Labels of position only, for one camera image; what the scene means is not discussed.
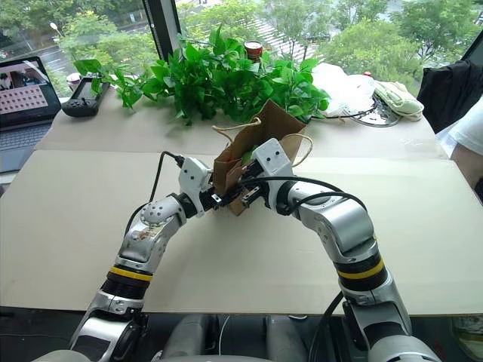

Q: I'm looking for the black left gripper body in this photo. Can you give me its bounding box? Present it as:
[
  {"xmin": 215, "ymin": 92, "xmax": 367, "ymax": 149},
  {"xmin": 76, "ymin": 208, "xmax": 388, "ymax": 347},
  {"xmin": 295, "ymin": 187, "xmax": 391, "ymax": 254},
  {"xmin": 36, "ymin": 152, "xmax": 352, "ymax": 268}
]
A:
[{"xmin": 196, "ymin": 184, "xmax": 228, "ymax": 219}]

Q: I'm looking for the grey laptop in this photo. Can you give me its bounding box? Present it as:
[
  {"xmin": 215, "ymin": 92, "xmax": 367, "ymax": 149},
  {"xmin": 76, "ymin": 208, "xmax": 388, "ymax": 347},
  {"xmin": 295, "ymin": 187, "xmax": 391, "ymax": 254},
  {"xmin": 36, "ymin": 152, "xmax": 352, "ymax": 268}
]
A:
[{"xmin": 0, "ymin": 56, "xmax": 63, "ymax": 174}]

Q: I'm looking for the person in white shirt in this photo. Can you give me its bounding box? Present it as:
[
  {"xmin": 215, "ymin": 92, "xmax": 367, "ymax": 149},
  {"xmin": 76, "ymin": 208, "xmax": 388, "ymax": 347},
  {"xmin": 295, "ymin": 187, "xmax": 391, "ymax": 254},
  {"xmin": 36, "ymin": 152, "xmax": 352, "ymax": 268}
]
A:
[{"xmin": 435, "ymin": 97, "xmax": 483, "ymax": 189}]

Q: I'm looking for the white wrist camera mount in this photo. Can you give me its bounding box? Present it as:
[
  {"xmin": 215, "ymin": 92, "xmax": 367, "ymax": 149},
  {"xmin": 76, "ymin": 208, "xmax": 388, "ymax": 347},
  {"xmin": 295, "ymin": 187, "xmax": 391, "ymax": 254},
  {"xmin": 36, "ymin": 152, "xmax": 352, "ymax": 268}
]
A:
[
  {"xmin": 177, "ymin": 157, "xmax": 212, "ymax": 213},
  {"xmin": 251, "ymin": 138, "xmax": 295, "ymax": 179}
]

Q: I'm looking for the brown paper bag with handles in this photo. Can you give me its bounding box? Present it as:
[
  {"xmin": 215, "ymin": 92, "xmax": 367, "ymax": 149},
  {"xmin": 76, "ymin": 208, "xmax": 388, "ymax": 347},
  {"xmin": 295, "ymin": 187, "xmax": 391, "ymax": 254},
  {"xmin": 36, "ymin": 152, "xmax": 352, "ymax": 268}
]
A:
[{"xmin": 211, "ymin": 100, "xmax": 314, "ymax": 216}]

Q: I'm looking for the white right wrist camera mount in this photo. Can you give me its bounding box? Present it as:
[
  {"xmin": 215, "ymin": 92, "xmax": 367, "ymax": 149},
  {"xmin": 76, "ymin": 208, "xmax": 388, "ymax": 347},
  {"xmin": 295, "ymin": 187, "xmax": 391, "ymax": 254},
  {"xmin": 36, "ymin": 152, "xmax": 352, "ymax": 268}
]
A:
[{"xmin": 251, "ymin": 138, "xmax": 295, "ymax": 179}]

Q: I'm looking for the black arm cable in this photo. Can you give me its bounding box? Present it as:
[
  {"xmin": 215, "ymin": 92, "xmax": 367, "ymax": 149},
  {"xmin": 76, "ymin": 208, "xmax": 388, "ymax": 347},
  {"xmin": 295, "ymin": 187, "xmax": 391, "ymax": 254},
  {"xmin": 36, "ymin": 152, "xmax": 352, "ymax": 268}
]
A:
[
  {"xmin": 124, "ymin": 150, "xmax": 186, "ymax": 237},
  {"xmin": 241, "ymin": 176, "xmax": 369, "ymax": 362}
]

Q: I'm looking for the black round ring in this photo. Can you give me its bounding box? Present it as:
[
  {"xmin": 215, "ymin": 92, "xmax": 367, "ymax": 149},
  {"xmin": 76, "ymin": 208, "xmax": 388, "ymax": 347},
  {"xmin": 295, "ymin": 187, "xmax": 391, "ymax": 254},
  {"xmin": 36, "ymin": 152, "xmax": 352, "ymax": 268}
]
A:
[{"xmin": 349, "ymin": 94, "xmax": 403, "ymax": 128}]

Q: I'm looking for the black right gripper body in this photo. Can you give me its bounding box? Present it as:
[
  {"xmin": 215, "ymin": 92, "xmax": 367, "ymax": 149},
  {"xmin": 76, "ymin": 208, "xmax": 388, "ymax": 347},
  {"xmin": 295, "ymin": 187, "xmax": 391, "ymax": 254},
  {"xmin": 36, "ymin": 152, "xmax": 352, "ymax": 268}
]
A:
[{"xmin": 238, "ymin": 160, "xmax": 266, "ymax": 207}]

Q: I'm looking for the black handheld game controller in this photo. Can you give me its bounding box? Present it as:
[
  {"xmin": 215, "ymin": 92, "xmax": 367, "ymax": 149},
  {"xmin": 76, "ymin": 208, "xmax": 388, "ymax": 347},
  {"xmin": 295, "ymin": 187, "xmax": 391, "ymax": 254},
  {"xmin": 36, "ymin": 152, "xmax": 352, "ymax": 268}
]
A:
[{"xmin": 61, "ymin": 77, "xmax": 111, "ymax": 118}]

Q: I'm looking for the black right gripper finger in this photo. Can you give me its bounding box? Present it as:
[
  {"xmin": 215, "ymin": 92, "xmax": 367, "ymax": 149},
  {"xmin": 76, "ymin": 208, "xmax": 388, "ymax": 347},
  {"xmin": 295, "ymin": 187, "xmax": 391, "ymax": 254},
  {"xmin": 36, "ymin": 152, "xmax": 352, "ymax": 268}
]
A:
[{"xmin": 222, "ymin": 186, "xmax": 248, "ymax": 207}]

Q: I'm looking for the white plastic bag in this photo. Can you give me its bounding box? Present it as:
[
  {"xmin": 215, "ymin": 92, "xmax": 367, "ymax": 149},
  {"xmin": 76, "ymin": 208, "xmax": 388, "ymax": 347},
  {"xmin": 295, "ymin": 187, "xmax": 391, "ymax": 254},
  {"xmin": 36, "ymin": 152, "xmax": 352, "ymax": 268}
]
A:
[{"xmin": 311, "ymin": 62, "xmax": 378, "ymax": 118}]

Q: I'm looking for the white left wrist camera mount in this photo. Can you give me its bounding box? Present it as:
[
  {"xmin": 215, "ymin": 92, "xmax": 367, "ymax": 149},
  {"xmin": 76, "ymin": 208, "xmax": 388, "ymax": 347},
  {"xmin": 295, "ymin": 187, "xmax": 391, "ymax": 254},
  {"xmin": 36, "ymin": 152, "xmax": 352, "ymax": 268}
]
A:
[{"xmin": 177, "ymin": 157, "xmax": 212, "ymax": 213}]

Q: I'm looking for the thin white cable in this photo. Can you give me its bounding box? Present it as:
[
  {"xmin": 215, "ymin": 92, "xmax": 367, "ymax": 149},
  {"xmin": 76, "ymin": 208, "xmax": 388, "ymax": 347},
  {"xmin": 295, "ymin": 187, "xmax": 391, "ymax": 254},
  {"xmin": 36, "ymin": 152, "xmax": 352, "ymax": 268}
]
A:
[{"xmin": 217, "ymin": 314, "xmax": 309, "ymax": 362}]

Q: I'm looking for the green artificial leafy plant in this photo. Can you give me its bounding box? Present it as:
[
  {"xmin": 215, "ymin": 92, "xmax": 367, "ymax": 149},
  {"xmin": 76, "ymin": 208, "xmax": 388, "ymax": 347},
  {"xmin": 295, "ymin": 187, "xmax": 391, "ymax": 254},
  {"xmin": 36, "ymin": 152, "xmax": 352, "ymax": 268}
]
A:
[{"xmin": 73, "ymin": 24, "xmax": 331, "ymax": 126}]

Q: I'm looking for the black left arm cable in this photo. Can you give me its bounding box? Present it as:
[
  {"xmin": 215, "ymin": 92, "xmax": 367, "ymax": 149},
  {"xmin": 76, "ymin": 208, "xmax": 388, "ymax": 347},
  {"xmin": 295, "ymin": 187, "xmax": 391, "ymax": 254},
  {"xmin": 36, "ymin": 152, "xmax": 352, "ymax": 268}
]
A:
[{"xmin": 124, "ymin": 150, "xmax": 186, "ymax": 237}]

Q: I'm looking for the grey rounded robot body part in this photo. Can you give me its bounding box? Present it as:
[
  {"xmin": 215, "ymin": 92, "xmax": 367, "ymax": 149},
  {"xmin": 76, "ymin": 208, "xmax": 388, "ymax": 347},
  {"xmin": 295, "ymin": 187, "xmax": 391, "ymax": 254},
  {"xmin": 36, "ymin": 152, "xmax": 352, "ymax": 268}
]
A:
[
  {"xmin": 263, "ymin": 314, "xmax": 309, "ymax": 362},
  {"xmin": 162, "ymin": 314, "xmax": 222, "ymax": 362}
]

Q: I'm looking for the black jacket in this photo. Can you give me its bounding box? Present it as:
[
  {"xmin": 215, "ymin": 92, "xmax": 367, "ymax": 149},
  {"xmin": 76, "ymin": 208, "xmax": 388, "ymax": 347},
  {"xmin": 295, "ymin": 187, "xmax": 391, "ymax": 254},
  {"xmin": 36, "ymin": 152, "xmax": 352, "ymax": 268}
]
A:
[{"xmin": 417, "ymin": 58, "xmax": 483, "ymax": 135}]

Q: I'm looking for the black window frame post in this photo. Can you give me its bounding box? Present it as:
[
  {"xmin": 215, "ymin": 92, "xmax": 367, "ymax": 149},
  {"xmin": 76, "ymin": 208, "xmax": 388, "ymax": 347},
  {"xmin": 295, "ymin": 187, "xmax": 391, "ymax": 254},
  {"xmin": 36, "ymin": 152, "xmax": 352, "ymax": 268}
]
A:
[{"xmin": 143, "ymin": 0, "xmax": 183, "ymax": 63}]

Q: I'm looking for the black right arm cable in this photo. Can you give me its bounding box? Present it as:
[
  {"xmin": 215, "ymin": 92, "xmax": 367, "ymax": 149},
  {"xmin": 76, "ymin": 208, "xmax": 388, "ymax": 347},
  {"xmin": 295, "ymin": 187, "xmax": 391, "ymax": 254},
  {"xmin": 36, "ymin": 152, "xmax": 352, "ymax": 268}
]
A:
[{"xmin": 241, "ymin": 176, "xmax": 369, "ymax": 362}]

